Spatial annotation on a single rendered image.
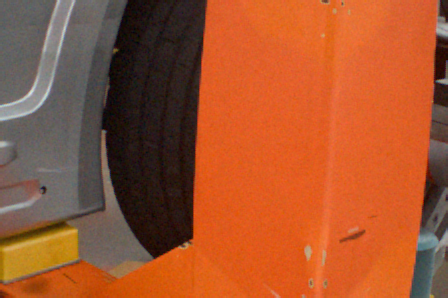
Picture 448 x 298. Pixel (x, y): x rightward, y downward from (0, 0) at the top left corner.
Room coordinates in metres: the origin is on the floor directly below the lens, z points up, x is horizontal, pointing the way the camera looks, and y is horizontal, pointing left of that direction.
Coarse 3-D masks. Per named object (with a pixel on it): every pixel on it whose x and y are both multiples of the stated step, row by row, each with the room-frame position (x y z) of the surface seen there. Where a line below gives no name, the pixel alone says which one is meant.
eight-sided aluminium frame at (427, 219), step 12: (444, 0) 1.69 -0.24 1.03; (444, 192) 1.71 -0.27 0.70; (432, 204) 1.69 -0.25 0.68; (444, 204) 1.71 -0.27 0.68; (432, 216) 1.68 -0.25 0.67; (444, 216) 1.66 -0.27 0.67; (432, 228) 1.69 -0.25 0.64; (444, 228) 1.65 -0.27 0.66; (444, 240) 1.64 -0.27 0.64; (444, 252) 1.65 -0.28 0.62
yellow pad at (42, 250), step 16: (64, 224) 1.35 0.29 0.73; (0, 240) 1.27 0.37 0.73; (16, 240) 1.28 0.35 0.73; (32, 240) 1.28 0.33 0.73; (48, 240) 1.30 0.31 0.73; (64, 240) 1.32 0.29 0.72; (0, 256) 1.25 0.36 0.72; (16, 256) 1.26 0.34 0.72; (32, 256) 1.28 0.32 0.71; (48, 256) 1.30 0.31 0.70; (64, 256) 1.32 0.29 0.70; (0, 272) 1.25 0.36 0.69; (16, 272) 1.26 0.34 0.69; (32, 272) 1.28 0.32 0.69
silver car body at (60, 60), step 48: (0, 0) 1.27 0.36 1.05; (48, 0) 1.32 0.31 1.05; (96, 0) 1.35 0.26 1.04; (0, 48) 1.27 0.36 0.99; (48, 48) 1.31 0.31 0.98; (96, 48) 1.36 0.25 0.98; (0, 96) 1.26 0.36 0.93; (48, 96) 1.30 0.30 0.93; (96, 96) 1.36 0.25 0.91; (0, 144) 1.23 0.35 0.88; (48, 144) 1.30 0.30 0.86; (96, 144) 1.36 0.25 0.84; (0, 192) 1.24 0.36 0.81; (48, 192) 1.30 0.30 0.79; (96, 192) 1.36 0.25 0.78
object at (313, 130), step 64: (256, 0) 0.96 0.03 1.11; (320, 0) 0.91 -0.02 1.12; (384, 0) 0.94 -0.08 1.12; (256, 64) 0.95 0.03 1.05; (320, 64) 0.91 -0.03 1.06; (384, 64) 0.95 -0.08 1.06; (256, 128) 0.95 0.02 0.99; (320, 128) 0.91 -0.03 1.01; (384, 128) 0.95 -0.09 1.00; (256, 192) 0.95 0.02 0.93; (320, 192) 0.90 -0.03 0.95; (384, 192) 0.96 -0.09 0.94; (256, 256) 0.94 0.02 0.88; (320, 256) 0.90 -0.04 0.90; (384, 256) 0.97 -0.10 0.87
